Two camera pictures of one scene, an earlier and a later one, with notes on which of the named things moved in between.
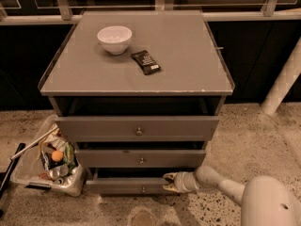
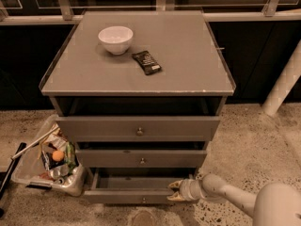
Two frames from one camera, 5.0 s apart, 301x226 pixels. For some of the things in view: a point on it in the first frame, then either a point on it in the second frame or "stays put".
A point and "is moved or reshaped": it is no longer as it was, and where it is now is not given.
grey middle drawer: (142, 157) stays put
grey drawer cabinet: (140, 93) stays put
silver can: (57, 172) stays put
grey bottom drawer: (127, 186) is moved or reshaped
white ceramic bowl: (115, 39) stays put
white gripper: (181, 182) to (187, 189)
